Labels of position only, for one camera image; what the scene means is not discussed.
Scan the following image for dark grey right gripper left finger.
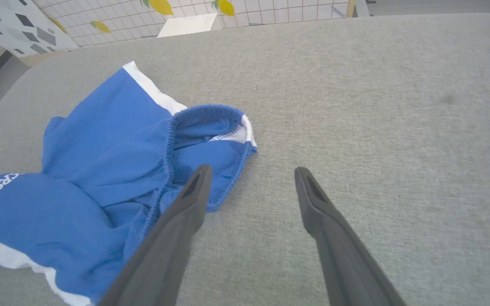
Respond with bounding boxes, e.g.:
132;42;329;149
98;164;214;306

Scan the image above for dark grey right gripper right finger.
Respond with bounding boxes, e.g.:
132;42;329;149
294;166;407;306

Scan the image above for blue shorts with white stripe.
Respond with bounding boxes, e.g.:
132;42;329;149
0;61;257;306

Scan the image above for grey fabric sofa cushion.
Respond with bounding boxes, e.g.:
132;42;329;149
0;13;490;306

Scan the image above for white box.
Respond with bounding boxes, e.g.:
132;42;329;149
157;13;223;38

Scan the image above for lemon print grid screen cloth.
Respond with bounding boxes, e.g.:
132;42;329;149
32;0;350;47

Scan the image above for white screen with grey diamonds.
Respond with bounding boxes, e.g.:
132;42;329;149
0;0;80;58

